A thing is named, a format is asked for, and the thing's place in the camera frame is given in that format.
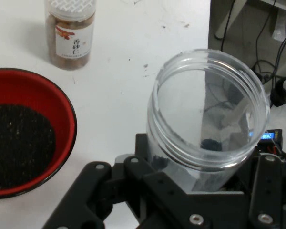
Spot red bowl black rim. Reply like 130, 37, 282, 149
0, 68, 77, 200

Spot white table leg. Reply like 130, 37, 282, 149
214, 0, 244, 40

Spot clear plastic jar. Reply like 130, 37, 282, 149
145, 49, 270, 194

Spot brown-filled jar white lid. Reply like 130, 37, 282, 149
44, 0, 96, 71

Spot black power plug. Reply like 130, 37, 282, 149
269, 78, 286, 108

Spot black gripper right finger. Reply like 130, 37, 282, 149
246, 154, 286, 229

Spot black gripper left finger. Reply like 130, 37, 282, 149
41, 133, 213, 229

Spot blue display power meter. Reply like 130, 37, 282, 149
257, 128, 284, 150

